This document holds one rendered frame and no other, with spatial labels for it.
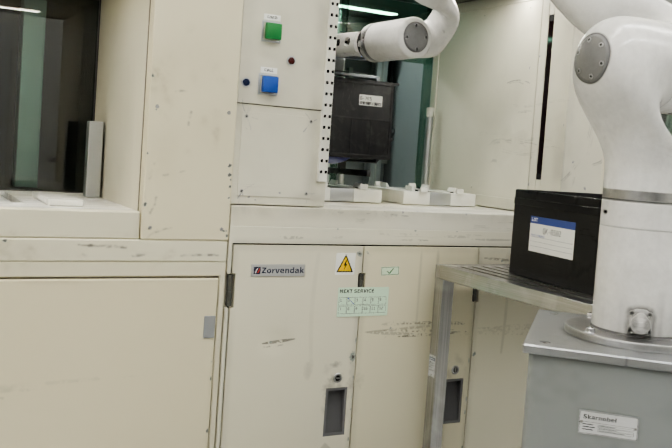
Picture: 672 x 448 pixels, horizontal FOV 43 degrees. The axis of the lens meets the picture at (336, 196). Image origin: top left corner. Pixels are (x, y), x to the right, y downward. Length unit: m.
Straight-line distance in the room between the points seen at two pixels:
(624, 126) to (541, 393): 0.35
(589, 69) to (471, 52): 1.17
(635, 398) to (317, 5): 0.97
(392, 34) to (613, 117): 0.72
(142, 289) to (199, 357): 0.17
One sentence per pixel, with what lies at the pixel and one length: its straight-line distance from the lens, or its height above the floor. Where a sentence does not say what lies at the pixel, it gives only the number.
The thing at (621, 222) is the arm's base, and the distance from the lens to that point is 1.18.
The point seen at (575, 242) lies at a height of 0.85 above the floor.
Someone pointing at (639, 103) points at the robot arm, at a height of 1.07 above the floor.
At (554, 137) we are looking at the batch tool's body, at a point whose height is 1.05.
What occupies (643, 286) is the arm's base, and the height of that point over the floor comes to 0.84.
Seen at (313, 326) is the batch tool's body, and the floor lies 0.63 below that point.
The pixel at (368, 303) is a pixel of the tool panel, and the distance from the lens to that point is 1.78.
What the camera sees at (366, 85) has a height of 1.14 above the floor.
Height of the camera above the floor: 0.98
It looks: 3 degrees down
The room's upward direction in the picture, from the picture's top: 4 degrees clockwise
